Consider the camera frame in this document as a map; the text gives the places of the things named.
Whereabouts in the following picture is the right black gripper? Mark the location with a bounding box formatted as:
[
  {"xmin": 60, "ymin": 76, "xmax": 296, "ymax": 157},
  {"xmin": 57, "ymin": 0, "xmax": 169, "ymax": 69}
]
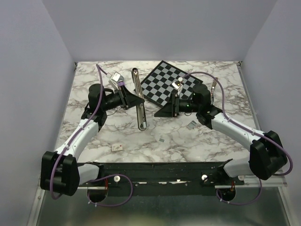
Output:
[{"xmin": 154, "ymin": 93, "xmax": 200, "ymax": 118}]

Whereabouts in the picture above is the grey black stapler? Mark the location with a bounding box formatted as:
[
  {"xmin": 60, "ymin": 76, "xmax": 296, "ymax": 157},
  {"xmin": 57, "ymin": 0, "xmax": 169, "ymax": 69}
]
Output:
[{"xmin": 131, "ymin": 68, "xmax": 147, "ymax": 131}]

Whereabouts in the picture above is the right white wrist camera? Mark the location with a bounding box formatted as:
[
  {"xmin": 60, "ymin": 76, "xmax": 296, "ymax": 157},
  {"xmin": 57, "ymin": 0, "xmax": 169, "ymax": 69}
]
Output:
[{"xmin": 172, "ymin": 77, "xmax": 183, "ymax": 97}]

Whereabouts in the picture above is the black white chessboard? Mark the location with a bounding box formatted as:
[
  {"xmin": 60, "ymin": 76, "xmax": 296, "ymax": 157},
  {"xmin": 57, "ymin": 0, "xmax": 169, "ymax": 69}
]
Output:
[{"xmin": 140, "ymin": 60, "xmax": 204, "ymax": 106}]

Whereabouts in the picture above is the large silver staple strip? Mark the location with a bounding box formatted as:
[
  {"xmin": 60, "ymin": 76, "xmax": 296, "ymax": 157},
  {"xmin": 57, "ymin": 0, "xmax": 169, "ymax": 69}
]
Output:
[{"xmin": 187, "ymin": 121, "xmax": 197, "ymax": 129}]

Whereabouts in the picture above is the white stapler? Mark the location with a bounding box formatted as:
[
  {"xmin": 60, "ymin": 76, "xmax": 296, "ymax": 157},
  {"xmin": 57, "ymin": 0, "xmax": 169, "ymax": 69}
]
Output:
[{"xmin": 211, "ymin": 77, "xmax": 218, "ymax": 104}]

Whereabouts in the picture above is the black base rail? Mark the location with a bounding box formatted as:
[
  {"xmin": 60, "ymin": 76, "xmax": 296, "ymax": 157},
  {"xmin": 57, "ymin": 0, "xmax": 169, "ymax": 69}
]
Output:
[{"xmin": 96, "ymin": 162, "xmax": 244, "ymax": 197}]

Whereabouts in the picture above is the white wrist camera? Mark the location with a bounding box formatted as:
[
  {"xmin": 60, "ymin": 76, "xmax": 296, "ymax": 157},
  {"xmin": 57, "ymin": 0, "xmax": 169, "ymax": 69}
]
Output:
[
  {"xmin": 107, "ymin": 72, "xmax": 124, "ymax": 91},
  {"xmin": 172, "ymin": 77, "xmax": 183, "ymax": 97}
]

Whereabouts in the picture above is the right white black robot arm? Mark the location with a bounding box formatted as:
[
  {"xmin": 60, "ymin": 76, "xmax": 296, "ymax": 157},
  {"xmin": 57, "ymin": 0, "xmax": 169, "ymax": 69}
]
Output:
[{"xmin": 154, "ymin": 84, "xmax": 288, "ymax": 185}]

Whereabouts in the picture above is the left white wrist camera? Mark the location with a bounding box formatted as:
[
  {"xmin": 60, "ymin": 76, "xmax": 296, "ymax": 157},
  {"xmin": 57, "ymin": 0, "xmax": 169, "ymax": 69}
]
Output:
[{"xmin": 107, "ymin": 72, "xmax": 124, "ymax": 91}]

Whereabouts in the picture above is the aluminium frame rail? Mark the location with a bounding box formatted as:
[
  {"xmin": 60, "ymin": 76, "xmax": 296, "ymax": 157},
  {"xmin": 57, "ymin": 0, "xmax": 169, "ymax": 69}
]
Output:
[{"xmin": 28, "ymin": 177, "xmax": 294, "ymax": 226}]

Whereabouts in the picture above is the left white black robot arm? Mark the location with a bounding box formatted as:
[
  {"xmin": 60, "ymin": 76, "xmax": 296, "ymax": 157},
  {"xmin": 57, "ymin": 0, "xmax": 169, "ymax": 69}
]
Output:
[{"xmin": 40, "ymin": 82, "xmax": 144, "ymax": 200}]

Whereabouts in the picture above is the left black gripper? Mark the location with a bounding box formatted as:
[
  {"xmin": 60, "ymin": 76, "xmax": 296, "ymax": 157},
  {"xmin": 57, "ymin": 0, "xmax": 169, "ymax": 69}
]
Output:
[{"xmin": 101, "ymin": 84, "xmax": 145, "ymax": 111}]

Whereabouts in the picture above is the purple glitter microphone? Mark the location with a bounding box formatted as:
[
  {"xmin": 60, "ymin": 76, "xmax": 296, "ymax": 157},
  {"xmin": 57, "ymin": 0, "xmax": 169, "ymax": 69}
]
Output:
[{"xmin": 118, "ymin": 81, "xmax": 125, "ymax": 87}]

